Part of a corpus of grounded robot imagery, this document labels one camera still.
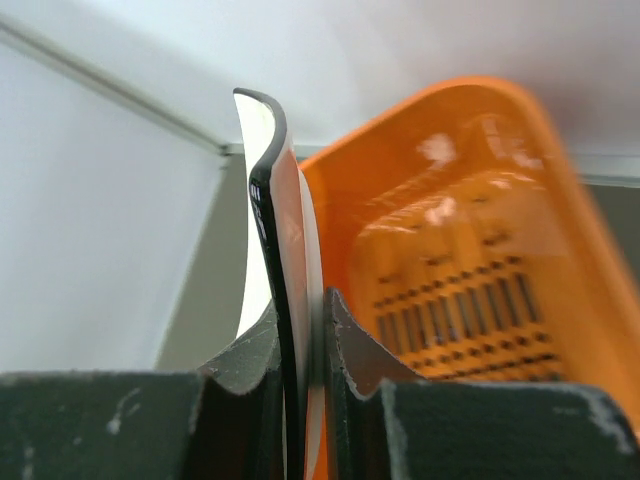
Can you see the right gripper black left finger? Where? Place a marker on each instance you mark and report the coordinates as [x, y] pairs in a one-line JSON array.
[[220, 421]]

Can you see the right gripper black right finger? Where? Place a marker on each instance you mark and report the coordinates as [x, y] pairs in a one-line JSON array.
[[384, 421]]

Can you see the white square plate black rim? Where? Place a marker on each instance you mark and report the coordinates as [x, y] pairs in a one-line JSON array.
[[284, 267]]

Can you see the orange plastic bin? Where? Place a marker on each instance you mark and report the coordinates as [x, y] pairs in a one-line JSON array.
[[462, 239]]

